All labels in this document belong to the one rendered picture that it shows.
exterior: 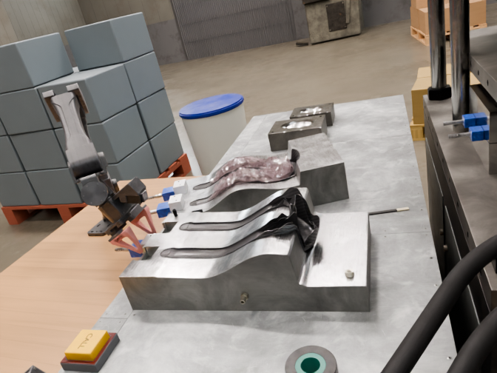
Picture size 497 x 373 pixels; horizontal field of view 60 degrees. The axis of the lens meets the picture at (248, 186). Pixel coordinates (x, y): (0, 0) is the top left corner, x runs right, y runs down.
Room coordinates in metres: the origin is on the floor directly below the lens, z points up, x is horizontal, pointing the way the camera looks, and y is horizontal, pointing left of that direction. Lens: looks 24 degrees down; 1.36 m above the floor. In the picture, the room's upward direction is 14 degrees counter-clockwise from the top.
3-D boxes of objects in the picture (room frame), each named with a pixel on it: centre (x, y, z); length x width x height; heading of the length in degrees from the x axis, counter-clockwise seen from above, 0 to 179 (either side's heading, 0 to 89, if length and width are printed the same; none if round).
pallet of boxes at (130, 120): (3.62, 1.29, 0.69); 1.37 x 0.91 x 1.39; 65
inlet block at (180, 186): (1.24, 0.25, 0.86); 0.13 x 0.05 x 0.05; 87
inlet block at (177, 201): (1.13, 0.26, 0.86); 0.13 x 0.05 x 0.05; 87
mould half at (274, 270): (0.81, 0.03, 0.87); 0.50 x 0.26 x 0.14; 69
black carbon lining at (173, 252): (0.82, 0.04, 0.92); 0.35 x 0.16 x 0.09; 69
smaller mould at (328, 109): (1.75, -0.33, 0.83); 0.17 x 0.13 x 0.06; 69
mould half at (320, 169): (1.17, -0.02, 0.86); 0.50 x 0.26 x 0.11; 87
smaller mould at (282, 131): (1.57, -0.23, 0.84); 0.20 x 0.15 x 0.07; 69
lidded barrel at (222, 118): (3.36, 0.13, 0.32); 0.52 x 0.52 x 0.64
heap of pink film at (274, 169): (1.17, -0.01, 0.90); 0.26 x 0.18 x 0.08; 87
